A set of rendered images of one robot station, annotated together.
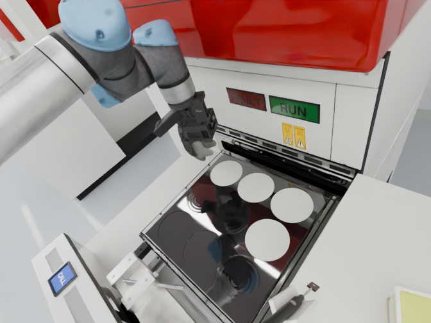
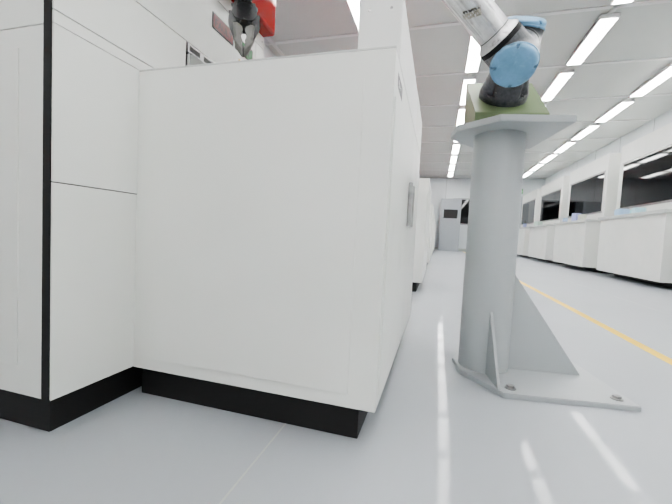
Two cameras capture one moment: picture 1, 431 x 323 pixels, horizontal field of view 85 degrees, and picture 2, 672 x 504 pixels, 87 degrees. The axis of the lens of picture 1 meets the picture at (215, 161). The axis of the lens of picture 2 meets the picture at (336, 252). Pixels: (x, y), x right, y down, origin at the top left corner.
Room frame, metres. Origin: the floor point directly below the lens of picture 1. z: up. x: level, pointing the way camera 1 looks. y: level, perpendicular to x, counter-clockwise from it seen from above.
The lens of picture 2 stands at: (1.01, 1.04, 0.45)
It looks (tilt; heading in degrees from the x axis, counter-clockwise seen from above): 3 degrees down; 228
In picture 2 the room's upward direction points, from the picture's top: 3 degrees clockwise
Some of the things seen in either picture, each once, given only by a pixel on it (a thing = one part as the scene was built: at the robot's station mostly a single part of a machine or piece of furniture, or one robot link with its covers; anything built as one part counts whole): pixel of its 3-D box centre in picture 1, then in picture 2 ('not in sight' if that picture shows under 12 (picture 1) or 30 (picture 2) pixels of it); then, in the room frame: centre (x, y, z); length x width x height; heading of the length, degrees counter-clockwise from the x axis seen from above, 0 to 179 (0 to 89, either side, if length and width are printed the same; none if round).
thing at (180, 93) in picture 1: (177, 88); not in sight; (0.51, 0.01, 1.19); 0.08 x 0.08 x 0.05
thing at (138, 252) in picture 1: (142, 250); not in sight; (0.35, 0.27, 0.90); 0.04 x 0.02 x 0.03; 122
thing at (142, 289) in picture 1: (140, 291); not in sight; (0.25, 0.27, 0.89); 0.08 x 0.03 x 0.03; 122
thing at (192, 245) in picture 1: (231, 216); not in sight; (0.34, 0.02, 0.90); 0.34 x 0.34 x 0.01; 32
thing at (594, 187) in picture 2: not in sight; (600, 217); (-7.16, -0.63, 1.00); 1.80 x 1.08 x 2.00; 32
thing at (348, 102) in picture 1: (220, 112); (194, 33); (0.63, -0.07, 1.02); 0.81 x 0.03 x 0.40; 32
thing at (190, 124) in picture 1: (193, 117); (245, 8); (0.51, 0.01, 1.11); 0.09 x 0.08 x 0.12; 61
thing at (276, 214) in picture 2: not in sight; (318, 243); (0.22, 0.06, 0.41); 0.96 x 0.64 x 0.82; 32
